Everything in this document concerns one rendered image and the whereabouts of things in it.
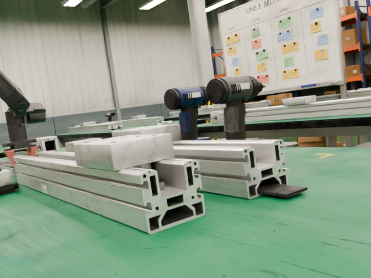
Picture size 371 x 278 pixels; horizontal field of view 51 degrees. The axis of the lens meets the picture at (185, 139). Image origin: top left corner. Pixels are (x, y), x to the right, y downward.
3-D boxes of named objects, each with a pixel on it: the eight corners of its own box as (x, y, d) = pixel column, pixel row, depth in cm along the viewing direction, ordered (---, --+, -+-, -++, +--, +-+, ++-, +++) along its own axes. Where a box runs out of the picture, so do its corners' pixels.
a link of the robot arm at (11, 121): (1, 109, 132) (7, 107, 128) (21, 107, 136) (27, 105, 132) (5, 129, 132) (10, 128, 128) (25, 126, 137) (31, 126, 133)
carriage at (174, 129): (115, 157, 102) (111, 131, 101) (150, 149, 108) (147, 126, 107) (144, 159, 89) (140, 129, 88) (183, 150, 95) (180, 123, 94)
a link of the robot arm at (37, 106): (6, 87, 128) (16, 103, 124) (41, 85, 135) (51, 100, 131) (3, 116, 135) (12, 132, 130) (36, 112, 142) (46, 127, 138)
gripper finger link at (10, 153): (33, 168, 132) (28, 141, 131) (11, 172, 128) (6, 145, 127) (28, 167, 138) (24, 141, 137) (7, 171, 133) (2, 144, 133)
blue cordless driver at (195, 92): (169, 166, 110) (159, 90, 108) (215, 154, 124) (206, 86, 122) (188, 167, 105) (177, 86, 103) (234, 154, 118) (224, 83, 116)
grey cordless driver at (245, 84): (212, 174, 90) (200, 80, 89) (260, 158, 104) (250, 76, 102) (238, 175, 85) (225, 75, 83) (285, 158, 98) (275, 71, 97)
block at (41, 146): (33, 156, 219) (30, 139, 218) (53, 152, 226) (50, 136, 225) (39, 156, 211) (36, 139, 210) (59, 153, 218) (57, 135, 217)
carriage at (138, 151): (78, 180, 70) (73, 143, 70) (132, 168, 77) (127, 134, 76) (116, 189, 57) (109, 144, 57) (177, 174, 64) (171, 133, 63)
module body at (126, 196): (17, 183, 118) (12, 156, 117) (50, 176, 123) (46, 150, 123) (148, 235, 52) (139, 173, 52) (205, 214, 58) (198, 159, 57)
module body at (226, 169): (78, 171, 129) (73, 145, 128) (105, 165, 134) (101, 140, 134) (248, 199, 63) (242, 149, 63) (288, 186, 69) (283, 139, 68)
